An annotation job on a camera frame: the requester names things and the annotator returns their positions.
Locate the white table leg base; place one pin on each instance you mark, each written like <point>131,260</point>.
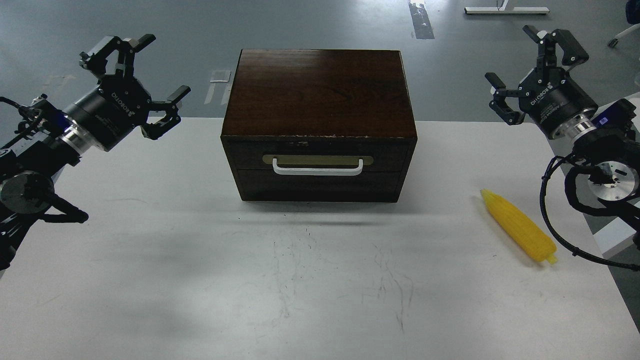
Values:
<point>505,7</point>

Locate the yellow toy corn cob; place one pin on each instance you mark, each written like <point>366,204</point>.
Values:
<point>522,230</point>

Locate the dark wooden drawer cabinet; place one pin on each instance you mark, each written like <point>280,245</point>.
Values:
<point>319,95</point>

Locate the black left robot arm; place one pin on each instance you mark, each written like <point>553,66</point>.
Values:
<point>48,139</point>

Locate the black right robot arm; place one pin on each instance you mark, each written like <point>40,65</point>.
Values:
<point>607,178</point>

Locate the white chair leg with caster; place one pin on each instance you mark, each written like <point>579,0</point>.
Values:
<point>617,37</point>

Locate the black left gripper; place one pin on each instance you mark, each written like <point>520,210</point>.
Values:
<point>107,112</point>

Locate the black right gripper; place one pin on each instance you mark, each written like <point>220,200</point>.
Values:
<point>549,102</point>

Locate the wooden drawer with white handle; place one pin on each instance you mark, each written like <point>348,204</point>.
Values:
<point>319,171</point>

